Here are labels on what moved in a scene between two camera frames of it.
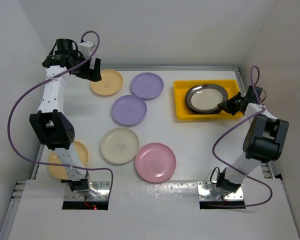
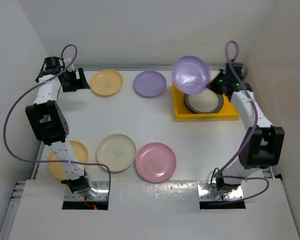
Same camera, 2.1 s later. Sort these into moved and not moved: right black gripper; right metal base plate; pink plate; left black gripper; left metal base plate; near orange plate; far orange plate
Moved: right black gripper; left black gripper
Not moved: far orange plate; right metal base plate; left metal base plate; pink plate; near orange plate
